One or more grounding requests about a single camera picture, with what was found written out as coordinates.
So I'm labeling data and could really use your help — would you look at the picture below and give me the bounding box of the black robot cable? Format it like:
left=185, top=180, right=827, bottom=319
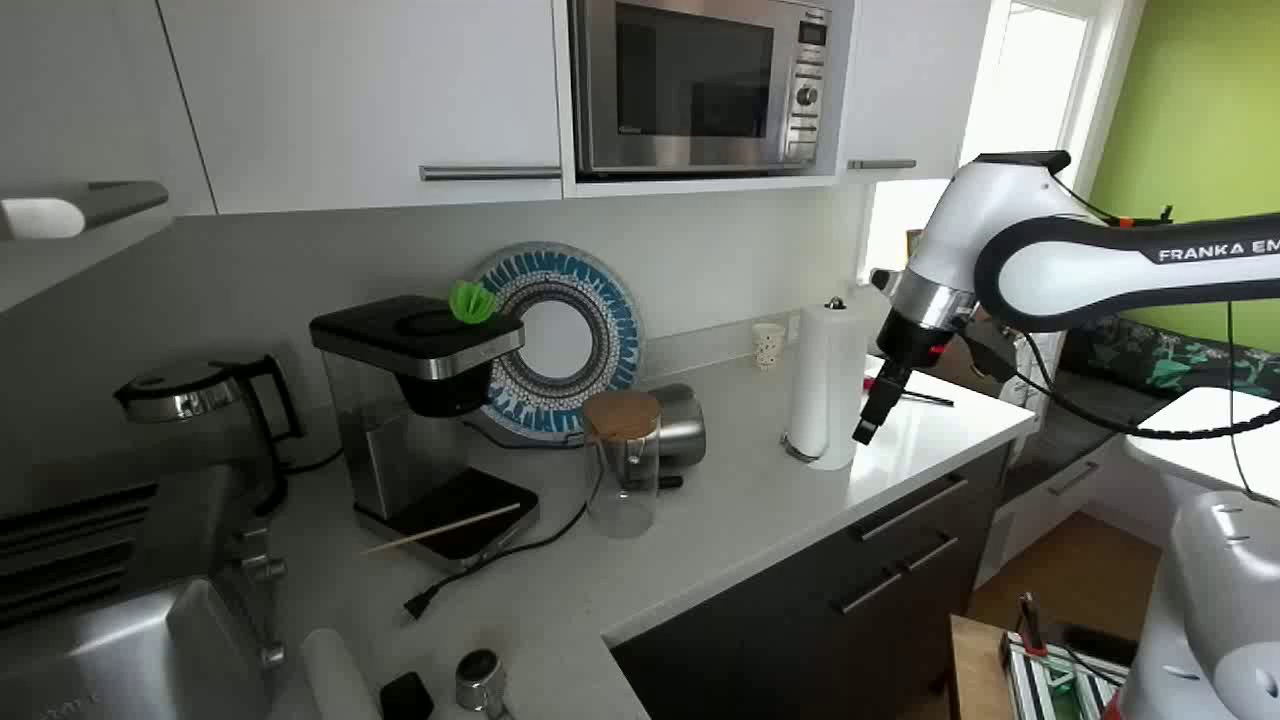
left=958, top=184, right=1280, bottom=502

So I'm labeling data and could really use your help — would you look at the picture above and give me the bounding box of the silver toaster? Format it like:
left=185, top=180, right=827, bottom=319
left=0, top=571, right=278, bottom=720

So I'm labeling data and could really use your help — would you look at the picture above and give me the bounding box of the white cylinder roll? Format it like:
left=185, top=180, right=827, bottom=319
left=291, top=626, right=383, bottom=720

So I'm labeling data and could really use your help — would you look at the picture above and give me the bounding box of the small black block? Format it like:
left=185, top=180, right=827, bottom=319
left=377, top=670, right=439, bottom=720

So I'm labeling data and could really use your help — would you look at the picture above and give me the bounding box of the grey range hood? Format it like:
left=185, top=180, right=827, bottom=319
left=0, top=180, right=177, bottom=312

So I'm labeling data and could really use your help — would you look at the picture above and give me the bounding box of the narrow white cabinet door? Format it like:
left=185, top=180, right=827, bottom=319
left=840, top=0, right=995, bottom=180

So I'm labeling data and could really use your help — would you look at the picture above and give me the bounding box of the white paper towel roll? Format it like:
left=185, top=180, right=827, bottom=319
left=779, top=291, right=873, bottom=473

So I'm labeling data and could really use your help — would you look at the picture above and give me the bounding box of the steel electric kettle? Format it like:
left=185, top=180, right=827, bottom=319
left=111, top=349, right=307, bottom=519

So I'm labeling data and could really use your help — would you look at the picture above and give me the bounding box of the thin wooden stick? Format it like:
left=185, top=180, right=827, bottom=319
left=361, top=502, right=528, bottom=562

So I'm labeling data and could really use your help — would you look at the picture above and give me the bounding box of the red handled tool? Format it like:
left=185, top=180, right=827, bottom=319
left=901, top=382, right=962, bottom=413

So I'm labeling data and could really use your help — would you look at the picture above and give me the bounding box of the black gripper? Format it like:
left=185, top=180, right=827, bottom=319
left=847, top=318, right=944, bottom=449

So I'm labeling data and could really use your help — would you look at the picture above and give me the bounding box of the wide white cabinet door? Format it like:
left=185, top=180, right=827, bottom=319
left=157, top=0, right=568, bottom=221

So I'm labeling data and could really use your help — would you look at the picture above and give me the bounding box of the wooden stool with tools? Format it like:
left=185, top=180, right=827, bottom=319
left=948, top=594, right=1136, bottom=720

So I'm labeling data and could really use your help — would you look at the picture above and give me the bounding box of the small green plastic object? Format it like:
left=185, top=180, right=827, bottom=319
left=443, top=275, right=505, bottom=329

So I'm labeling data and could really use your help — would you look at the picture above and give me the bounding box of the steel faucet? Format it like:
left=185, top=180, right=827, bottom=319
left=232, top=519, right=291, bottom=671

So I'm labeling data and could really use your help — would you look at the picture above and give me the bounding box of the black camera on stand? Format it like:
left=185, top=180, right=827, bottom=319
left=965, top=148, right=1077, bottom=180

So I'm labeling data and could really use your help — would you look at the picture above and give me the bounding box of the steel built-in microwave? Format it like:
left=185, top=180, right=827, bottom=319
left=568, top=0, right=840, bottom=184

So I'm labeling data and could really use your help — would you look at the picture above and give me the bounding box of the white side table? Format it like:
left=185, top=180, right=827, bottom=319
left=1126, top=383, right=1280, bottom=505

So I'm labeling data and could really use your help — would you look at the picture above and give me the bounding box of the dark drawer cabinet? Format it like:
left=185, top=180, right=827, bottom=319
left=609, top=442, right=1016, bottom=720

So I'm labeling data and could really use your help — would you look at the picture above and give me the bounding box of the dark patterned cushion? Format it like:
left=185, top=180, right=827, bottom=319
left=1063, top=318, right=1250, bottom=402

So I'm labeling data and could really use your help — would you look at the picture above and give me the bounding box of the black steel coffee maker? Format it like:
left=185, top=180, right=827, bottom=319
left=307, top=291, right=544, bottom=565

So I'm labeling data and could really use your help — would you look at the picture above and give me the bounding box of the cardboard box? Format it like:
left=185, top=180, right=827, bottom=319
left=930, top=323, right=995, bottom=392

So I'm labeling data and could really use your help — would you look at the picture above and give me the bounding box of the blue white decorative plate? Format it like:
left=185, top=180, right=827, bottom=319
left=467, top=240, right=645, bottom=449

